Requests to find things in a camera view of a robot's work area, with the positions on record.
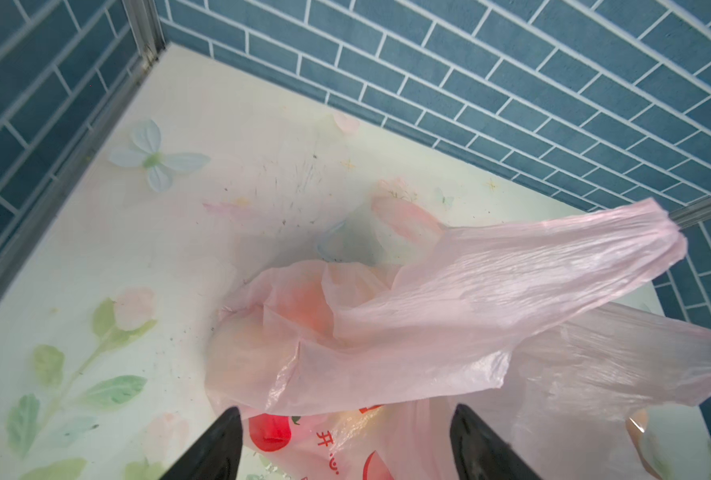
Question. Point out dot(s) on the pink plastic bag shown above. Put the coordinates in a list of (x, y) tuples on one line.
[(352, 368)]

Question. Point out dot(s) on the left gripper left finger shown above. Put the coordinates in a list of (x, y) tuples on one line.
[(216, 455)]

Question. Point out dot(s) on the peach lotus shaped bowl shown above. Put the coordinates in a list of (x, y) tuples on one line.
[(636, 426)]

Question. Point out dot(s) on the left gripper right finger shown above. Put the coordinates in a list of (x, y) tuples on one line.
[(480, 454)]

